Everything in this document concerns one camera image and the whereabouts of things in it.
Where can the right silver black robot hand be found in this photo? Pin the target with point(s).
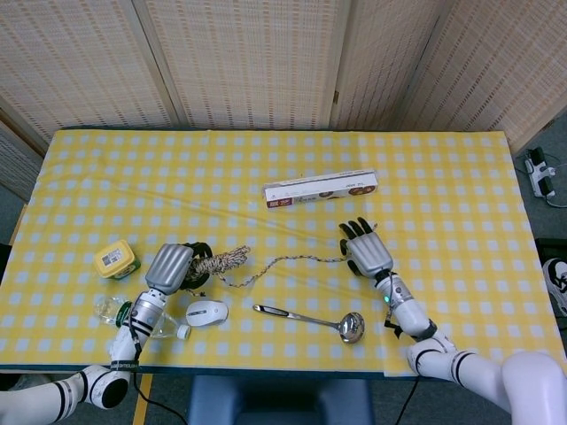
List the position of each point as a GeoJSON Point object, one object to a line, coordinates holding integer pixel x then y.
{"type": "Point", "coordinates": [367, 254]}

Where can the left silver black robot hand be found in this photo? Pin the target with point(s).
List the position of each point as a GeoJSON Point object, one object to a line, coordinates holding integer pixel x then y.
{"type": "Point", "coordinates": [168, 268]}

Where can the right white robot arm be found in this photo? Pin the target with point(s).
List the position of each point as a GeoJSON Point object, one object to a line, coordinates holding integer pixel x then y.
{"type": "Point", "coordinates": [414, 319]}

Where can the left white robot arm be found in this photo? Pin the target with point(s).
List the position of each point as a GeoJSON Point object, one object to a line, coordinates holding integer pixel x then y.
{"type": "Point", "coordinates": [124, 350]}

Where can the long white cardboard box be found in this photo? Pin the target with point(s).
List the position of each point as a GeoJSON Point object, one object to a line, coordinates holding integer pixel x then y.
{"type": "Point", "coordinates": [319, 190]}

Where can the yellow lidded plastic tub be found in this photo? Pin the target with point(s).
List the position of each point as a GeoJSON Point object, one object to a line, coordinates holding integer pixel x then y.
{"type": "Point", "coordinates": [116, 261]}

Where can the white computer mouse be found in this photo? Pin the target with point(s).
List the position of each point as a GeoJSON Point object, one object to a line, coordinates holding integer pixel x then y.
{"type": "Point", "coordinates": [206, 313]}

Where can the clear green-label water bottle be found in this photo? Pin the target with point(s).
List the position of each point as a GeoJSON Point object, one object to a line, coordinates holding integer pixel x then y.
{"type": "Point", "coordinates": [106, 310]}

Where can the stainless steel ladle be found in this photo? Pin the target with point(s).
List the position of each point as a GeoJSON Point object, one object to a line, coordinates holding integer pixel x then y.
{"type": "Point", "coordinates": [352, 329]}

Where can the yellow white checkered tablecloth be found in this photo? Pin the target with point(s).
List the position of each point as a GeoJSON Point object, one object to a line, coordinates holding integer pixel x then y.
{"type": "Point", "coordinates": [283, 150]}

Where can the yellow floor tape strip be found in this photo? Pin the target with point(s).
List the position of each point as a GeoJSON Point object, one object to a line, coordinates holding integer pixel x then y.
{"type": "Point", "coordinates": [142, 407]}

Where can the blue chair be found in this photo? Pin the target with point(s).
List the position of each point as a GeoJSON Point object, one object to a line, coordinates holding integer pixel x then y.
{"type": "Point", "coordinates": [279, 403]}

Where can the plain white shoe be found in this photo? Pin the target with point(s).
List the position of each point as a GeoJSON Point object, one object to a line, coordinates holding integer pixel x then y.
{"type": "Point", "coordinates": [31, 381]}

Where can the small woven screen panel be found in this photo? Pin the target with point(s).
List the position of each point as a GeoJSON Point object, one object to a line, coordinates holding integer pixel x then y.
{"type": "Point", "coordinates": [15, 164]}

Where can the black flat object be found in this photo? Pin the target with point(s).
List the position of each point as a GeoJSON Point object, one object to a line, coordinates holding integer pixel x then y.
{"type": "Point", "coordinates": [553, 245]}

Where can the white power strip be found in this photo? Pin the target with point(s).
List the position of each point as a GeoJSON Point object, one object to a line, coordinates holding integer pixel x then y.
{"type": "Point", "coordinates": [541, 175]}

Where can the black white sneaker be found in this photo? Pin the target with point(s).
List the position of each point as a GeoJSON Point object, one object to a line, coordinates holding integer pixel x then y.
{"type": "Point", "coordinates": [557, 283]}

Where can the narrow woven screen panel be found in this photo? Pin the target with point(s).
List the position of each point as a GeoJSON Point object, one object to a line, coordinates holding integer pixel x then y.
{"type": "Point", "coordinates": [381, 62]}

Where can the wide woven screen panel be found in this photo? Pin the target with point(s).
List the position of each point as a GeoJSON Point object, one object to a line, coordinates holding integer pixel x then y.
{"type": "Point", "coordinates": [75, 62]}

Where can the slanted woven screen panel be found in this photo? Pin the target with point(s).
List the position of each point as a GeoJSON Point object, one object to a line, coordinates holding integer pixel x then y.
{"type": "Point", "coordinates": [500, 66]}

